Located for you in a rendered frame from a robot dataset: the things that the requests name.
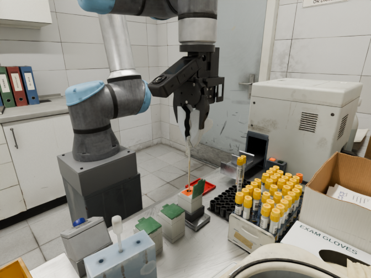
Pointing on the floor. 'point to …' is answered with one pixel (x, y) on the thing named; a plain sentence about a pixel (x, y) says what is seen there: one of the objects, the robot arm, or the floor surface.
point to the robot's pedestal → (106, 201)
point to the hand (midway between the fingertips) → (189, 142)
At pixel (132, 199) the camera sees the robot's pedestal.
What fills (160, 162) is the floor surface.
